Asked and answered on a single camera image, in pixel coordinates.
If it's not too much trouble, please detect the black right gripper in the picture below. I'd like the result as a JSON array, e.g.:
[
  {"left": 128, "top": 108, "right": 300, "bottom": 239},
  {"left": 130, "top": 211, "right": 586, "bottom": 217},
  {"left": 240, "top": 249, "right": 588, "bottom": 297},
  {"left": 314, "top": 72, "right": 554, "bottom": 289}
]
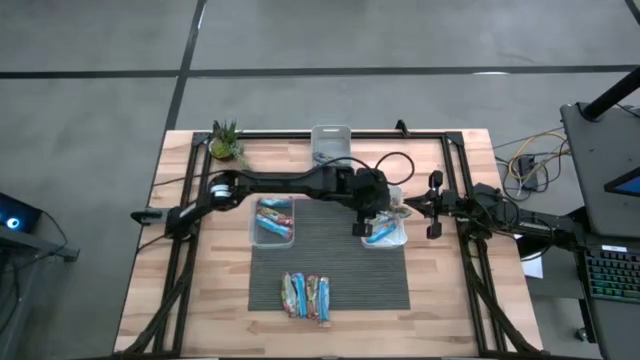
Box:
[{"left": 403, "top": 169, "right": 459, "bottom": 240}]

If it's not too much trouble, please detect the blue wrapper granola bar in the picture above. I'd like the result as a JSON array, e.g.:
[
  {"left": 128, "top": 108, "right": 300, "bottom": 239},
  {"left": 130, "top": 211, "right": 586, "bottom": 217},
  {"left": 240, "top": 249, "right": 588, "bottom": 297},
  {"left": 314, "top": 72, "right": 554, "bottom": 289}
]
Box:
[
  {"left": 292, "top": 272, "right": 308, "bottom": 320},
  {"left": 255, "top": 215, "right": 295, "bottom": 241},
  {"left": 368, "top": 222, "right": 400, "bottom": 246},
  {"left": 317, "top": 276, "right": 332, "bottom": 329}
]

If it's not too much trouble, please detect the red green wrapper granola bar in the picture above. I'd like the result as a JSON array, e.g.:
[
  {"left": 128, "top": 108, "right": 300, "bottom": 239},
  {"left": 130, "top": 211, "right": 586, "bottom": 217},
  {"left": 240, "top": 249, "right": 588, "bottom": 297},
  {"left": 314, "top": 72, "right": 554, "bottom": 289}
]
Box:
[
  {"left": 305, "top": 273, "right": 320, "bottom": 321},
  {"left": 256, "top": 207, "right": 296, "bottom": 226}
]

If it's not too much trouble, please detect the white plastic bin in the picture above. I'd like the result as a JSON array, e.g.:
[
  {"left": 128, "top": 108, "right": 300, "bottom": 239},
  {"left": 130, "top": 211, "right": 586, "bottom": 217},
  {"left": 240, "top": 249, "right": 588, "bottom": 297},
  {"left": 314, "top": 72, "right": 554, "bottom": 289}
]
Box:
[{"left": 360, "top": 184, "right": 409, "bottom": 250}]

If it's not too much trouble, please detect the grey plastic bin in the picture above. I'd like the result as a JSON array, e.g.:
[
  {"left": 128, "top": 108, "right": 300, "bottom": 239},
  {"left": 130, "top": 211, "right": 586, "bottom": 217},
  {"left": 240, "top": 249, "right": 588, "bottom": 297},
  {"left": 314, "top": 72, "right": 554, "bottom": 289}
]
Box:
[{"left": 310, "top": 123, "right": 354, "bottom": 174}]

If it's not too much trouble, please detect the dark woven table mat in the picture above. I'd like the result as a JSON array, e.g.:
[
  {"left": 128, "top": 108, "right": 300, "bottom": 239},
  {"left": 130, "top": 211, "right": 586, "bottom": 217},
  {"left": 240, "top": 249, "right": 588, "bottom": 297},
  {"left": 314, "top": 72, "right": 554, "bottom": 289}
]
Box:
[{"left": 247, "top": 198, "right": 411, "bottom": 312}]

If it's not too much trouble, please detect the clear plastic bin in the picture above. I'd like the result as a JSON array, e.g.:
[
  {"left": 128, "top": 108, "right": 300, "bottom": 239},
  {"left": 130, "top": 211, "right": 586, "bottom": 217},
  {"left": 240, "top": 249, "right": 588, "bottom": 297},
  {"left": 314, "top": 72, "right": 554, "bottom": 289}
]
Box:
[{"left": 248, "top": 183, "right": 296, "bottom": 250}]

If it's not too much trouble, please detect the black power adapter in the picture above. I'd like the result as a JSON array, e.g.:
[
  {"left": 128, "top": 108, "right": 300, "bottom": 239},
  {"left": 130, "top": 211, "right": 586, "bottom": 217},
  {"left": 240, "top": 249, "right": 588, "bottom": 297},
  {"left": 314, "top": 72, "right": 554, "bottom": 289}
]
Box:
[{"left": 516, "top": 154, "right": 540, "bottom": 193}]

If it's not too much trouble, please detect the white paper sheet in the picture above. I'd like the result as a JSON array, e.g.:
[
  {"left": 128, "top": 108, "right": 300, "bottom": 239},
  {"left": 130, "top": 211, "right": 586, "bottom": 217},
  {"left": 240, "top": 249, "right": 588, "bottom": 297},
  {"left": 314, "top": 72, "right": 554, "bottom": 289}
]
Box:
[{"left": 519, "top": 239, "right": 545, "bottom": 280}]

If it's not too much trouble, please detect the potted succulent plant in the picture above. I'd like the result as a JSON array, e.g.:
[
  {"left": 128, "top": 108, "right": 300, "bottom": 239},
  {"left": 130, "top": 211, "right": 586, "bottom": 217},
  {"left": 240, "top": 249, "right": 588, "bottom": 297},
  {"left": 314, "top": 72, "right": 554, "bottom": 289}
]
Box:
[{"left": 208, "top": 118, "right": 259, "bottom": 177}]

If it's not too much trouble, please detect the grey workstation cart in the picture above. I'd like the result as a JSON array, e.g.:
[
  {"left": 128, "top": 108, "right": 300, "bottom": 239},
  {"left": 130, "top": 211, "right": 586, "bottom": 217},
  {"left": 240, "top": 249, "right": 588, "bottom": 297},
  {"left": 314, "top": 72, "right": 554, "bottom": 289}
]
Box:
[{"left": 516, "top": 102, "right": 640, "bottom": 360}]

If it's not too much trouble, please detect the backlit keyboard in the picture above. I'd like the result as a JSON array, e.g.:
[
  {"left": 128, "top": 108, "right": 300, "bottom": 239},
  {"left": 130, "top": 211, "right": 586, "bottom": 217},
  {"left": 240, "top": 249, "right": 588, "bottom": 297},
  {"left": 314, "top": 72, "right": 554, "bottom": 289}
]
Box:
[{"left": 581, "top": 243, "right": 640, "bottom": 305}]

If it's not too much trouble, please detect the tablet screen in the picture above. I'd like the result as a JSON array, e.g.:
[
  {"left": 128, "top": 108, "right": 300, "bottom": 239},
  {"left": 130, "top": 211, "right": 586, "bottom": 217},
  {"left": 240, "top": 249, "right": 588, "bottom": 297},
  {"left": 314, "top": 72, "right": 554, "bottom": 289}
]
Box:
[{"left": 603, "top": 167, "right": 640, "bottom": 199}]

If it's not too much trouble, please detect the black pole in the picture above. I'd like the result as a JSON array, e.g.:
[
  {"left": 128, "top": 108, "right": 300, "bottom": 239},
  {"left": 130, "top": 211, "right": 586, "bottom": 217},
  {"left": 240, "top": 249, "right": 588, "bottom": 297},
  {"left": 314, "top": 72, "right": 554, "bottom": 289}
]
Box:
[{"left": 582, "top": 66, "right": 640, "bottom": 122}]

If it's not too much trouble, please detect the grey metal stand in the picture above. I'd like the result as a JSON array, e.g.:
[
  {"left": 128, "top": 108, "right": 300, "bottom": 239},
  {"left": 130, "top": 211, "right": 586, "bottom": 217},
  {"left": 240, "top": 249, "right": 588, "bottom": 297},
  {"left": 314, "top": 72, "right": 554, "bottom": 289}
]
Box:
[{"left": 0, "top": 223, "right": 82, "bottom": 360}]

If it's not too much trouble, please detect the black computer blue light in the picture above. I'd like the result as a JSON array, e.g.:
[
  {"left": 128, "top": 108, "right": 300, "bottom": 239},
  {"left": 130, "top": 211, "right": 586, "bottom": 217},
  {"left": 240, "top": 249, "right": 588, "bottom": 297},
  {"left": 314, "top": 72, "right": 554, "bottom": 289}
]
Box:
[{"left": 0, "top": 191, "right": 45, "bottom": 235}]

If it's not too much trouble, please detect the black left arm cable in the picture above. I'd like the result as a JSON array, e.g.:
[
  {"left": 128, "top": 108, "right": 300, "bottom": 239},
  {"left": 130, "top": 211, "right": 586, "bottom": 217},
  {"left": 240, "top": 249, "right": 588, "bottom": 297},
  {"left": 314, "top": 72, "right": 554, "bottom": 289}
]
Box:
[{"left": 319, "top": 151, "right": 417, "bottom": 187}]

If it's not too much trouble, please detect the yellow floor cable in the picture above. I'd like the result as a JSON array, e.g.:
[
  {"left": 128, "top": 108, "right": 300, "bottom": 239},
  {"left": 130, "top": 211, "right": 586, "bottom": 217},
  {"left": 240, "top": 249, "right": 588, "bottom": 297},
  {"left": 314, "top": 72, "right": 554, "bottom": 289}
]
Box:
[{"left": 492, "top": 127, "right": 572, "bottom": 200}]

